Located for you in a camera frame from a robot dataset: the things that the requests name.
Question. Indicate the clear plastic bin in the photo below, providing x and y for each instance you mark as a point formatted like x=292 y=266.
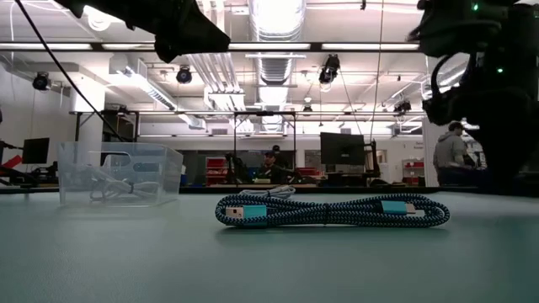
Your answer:
x=164 y=168

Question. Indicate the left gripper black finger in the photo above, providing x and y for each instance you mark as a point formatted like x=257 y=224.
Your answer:
x=189 y=33

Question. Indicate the long overhead light bar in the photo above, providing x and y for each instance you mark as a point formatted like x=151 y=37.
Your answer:
x=269 y=46

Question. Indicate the black ceiling camera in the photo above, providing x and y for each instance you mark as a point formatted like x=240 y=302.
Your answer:
x=329 y=69
x=41 y=81
x=184 y=75

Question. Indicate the black computer monitor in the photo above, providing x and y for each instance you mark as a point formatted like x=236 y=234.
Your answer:
x=342 y=148
x=35 y=150

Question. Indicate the silver ceiling duct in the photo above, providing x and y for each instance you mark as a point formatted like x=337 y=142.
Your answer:
x=275 y=21

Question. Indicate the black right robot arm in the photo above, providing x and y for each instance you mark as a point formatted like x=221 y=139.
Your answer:
x=505 y=105

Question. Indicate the red storage bins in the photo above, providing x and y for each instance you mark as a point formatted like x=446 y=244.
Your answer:
x=215 y=164
x=412 y=168

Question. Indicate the black table edge trim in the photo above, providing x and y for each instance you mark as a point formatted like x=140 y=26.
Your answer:
x=202 y=189

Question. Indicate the person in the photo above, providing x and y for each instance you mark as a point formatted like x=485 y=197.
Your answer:
x=269 y=170
x=276 y=148
x=449 y=153

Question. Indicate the black gantry frame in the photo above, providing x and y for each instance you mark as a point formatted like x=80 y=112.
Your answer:
x=264 y=113

